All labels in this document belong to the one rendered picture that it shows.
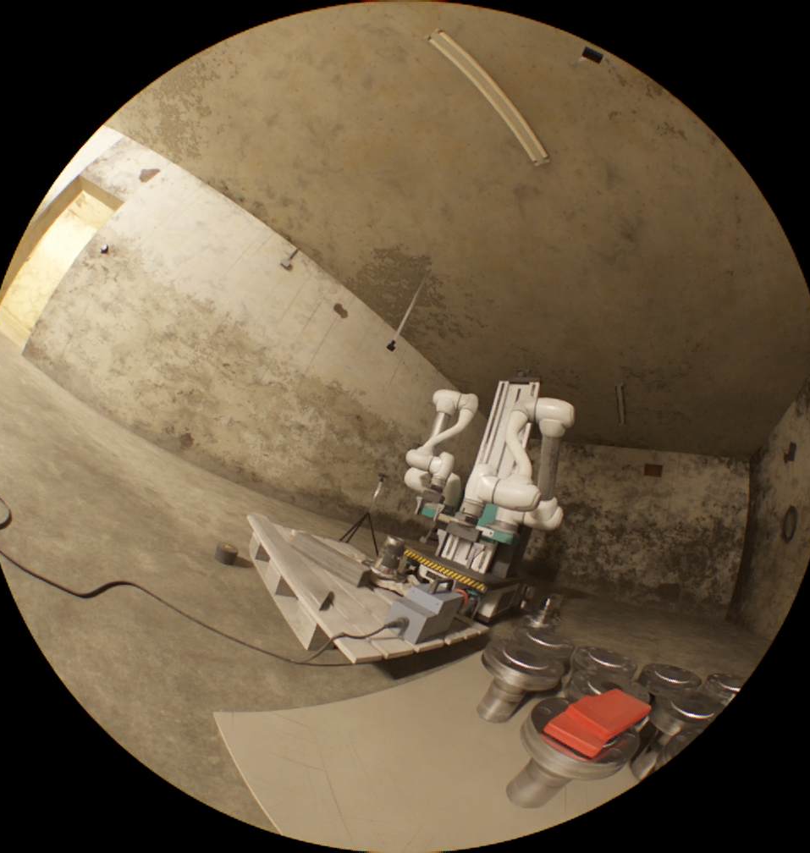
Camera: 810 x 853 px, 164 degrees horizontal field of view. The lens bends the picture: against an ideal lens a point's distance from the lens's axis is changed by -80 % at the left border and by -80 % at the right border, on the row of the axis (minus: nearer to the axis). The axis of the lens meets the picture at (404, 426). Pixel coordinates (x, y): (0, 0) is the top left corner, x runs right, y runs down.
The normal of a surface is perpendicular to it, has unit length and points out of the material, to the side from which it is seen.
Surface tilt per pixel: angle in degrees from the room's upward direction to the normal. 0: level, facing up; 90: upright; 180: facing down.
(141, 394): 90
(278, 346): 90
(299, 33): 180
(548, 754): 90
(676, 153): 180
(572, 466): 90
